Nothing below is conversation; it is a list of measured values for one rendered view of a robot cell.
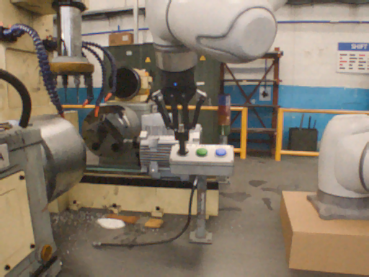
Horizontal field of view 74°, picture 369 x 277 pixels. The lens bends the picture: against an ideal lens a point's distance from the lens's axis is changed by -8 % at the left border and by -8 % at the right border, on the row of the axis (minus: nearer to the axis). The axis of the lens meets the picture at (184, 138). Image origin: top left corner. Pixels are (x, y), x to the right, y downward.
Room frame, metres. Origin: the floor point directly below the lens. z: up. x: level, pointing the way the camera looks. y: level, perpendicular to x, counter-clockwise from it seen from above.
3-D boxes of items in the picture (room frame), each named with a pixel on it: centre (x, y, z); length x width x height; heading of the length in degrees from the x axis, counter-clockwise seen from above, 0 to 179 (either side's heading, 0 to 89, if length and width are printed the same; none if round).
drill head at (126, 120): (1.32, 0.35, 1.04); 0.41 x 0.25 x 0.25; 173
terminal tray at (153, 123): (0.96, 0.08, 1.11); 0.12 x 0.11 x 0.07; 83
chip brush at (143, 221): (0.82, 0.17, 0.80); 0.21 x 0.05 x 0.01; 75
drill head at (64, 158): (0.64, 0.43, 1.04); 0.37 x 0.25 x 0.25; 173
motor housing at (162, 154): (0.95, 0.04, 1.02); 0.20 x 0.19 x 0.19; 83
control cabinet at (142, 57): (4.46, 0.79, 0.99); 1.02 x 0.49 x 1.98; 75
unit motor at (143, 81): (1.62, 0.28, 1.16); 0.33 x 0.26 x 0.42; 173
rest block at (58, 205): (0.89, 0.47, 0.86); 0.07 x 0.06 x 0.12; 173
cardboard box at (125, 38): (4.57, 1.03, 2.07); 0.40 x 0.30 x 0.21; 67
